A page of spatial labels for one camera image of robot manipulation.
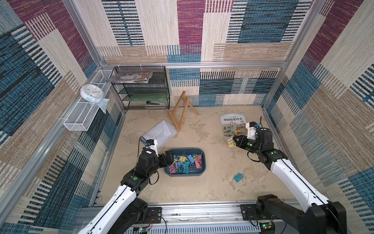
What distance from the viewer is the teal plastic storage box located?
0.87 m

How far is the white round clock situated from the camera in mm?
737

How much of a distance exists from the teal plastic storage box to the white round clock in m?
0.50
